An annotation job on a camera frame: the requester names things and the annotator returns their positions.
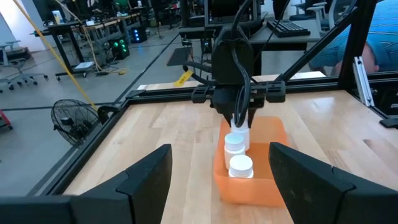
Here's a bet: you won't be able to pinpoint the black aluminium table frame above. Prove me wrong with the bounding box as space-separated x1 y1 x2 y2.
27 0 398 197

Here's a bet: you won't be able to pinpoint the black floor fan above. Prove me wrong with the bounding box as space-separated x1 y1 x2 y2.
50 98 100 147

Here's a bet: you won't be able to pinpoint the white office chair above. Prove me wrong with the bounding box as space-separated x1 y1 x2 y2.
292 0 340 35

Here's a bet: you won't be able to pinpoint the orange plastic basket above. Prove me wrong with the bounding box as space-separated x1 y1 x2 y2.
213 116 290 208

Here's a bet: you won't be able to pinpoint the yellow cable tag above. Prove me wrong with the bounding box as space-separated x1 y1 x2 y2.
173 70 194 88

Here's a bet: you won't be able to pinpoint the black looped wrist cable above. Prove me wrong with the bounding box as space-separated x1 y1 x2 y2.
231 0 253 129

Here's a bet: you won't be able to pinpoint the computer tower green lights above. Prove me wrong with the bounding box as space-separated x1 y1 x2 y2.
107 37 131 60

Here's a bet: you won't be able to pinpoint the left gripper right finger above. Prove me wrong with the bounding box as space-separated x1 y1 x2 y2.
268 141 398 224

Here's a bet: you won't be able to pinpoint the computer tower blue lights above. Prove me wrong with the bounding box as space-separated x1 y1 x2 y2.
129 26 149 44

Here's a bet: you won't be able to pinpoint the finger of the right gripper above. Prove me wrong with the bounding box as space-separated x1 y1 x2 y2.
247 106 259 130
221 111 234 129

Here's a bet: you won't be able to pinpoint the black computer monitor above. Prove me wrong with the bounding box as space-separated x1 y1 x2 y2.
203 0 262 29

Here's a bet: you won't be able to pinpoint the black office desk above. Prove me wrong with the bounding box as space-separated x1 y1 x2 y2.
178 18 323 75

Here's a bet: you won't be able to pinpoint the person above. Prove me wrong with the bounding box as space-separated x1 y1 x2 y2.
309 0 398 77

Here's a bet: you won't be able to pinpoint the silver aluminium extrusion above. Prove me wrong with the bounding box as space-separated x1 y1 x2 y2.
353 55 376 108

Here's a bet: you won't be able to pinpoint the red floor object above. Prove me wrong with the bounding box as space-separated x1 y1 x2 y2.
0 109 14 131

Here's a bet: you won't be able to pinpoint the black computer keyboard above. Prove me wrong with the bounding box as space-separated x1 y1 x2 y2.
266 19 312 39

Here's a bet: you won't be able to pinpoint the long yellow cable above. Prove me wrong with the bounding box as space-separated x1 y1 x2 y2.
12 0 98 110

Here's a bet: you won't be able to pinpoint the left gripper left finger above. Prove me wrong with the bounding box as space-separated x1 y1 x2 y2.
0 143 174 224

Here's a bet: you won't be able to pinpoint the white pill bottle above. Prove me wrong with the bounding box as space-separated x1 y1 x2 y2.
223 133 246 170
228 154 254 179
229 119 251 152

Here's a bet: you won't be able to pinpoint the grey office chair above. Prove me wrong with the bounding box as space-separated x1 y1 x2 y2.
0 40 49 93

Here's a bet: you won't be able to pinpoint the long wooden workbench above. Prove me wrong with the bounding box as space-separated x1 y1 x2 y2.
32 12 144 78

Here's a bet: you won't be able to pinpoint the black floor mat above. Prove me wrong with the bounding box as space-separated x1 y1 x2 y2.
166 46 192 67

